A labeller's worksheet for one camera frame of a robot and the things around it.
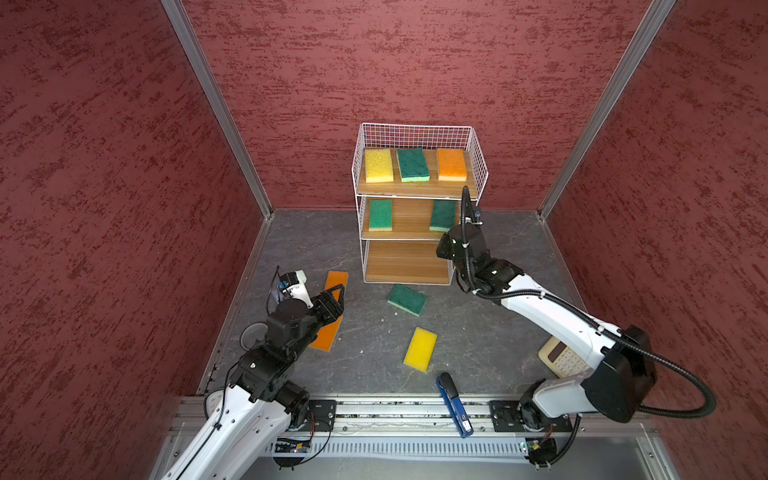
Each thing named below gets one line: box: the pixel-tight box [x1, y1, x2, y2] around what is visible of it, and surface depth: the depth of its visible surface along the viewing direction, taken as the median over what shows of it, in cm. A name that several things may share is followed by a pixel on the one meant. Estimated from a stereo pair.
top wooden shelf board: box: [358, 149, 477, 197], surface depth 72 cm
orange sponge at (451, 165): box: [437, 148, 467, 181], surface depth 74 cm
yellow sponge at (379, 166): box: [365, 148, 394, 183], surface depth 74 cm
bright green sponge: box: [369, 199, 393, 231], surface depth 87 cm
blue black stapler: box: [436, 372, 474, 438], surface depth 75 cm
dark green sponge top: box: [387, 284, 428, 317], surface depth 96 cm
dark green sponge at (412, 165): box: [396, 148, 430, 183], surface depth 74 cm
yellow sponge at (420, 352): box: [404, 327, 438, 373], surface depth 86 cm
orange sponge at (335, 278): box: [324, 270, 349, 302], surface depth 102 cm
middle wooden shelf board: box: [361, 198, 445, 240], surface depth 85 cm
